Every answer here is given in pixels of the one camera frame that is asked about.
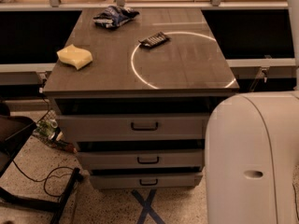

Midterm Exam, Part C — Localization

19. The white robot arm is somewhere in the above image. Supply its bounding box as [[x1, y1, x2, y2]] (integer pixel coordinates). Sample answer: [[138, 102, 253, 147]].
[[205, 90, 299, 224]]

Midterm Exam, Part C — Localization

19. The yellow sponge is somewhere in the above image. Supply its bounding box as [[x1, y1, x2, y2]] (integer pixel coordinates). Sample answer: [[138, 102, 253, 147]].
[[57, 44, 93, 70]]

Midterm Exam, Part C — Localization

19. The grey drawer cabinet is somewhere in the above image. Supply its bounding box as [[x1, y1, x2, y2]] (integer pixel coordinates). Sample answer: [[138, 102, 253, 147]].
[[45, 8, 239, 177]]

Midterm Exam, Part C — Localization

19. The top grey drawer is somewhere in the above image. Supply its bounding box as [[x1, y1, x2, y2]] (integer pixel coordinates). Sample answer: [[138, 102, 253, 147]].
[[57, 113, 209, 142]]

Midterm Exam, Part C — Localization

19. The grey drawer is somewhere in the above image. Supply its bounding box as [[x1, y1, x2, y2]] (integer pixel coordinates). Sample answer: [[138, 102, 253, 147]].
[[89, 172, 203, 189], [57, 113, 209, 142], [77, 149, 204, 170]]

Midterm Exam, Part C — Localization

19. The bottom grey drawer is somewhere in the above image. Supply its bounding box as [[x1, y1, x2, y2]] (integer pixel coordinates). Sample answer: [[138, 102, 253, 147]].
[[89, 172, 203, 189]]

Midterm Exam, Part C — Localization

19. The middle grey drawer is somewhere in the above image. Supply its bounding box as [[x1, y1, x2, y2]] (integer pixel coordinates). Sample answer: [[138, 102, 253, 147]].
[[77, 149, 204, 170]]

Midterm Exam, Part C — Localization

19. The blue chip bag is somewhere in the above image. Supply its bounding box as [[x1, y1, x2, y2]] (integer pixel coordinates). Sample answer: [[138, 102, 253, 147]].
[[93, 6, 139, 29]]

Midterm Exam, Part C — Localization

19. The blue tape cross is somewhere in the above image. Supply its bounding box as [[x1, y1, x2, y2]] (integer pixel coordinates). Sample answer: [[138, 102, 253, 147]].
[[131, 189, 165, 224]]

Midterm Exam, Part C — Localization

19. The black chair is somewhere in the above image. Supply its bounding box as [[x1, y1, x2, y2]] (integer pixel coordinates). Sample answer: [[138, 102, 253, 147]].
[[0, 101, 84, 224]]

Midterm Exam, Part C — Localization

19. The wire basket with items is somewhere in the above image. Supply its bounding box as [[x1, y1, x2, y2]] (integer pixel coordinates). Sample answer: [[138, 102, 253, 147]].
[[33, 109, 77, 154]]

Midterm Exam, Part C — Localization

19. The black looped cable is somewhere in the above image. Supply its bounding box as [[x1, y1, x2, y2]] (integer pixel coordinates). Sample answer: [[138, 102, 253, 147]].
[[11, 159, 76, 199]]

